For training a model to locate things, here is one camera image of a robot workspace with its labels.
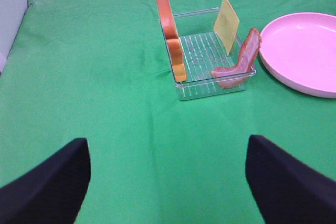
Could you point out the clear left plastic container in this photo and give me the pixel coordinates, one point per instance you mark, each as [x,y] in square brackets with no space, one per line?
[203,51]

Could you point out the bacon strip from container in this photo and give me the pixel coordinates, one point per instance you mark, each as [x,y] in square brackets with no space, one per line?
[247,55]

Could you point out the bread slice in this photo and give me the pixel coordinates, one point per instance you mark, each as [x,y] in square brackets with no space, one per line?
[172,39]

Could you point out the pink plate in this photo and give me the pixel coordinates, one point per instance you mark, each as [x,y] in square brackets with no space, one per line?
[298,49]

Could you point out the yellow cheese slice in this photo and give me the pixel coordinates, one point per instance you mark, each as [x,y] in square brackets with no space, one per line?
[226,25]

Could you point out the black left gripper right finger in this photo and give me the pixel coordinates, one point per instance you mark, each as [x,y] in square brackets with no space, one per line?
[285,189]

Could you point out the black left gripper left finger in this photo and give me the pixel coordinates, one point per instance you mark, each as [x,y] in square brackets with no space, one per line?
[53,191]

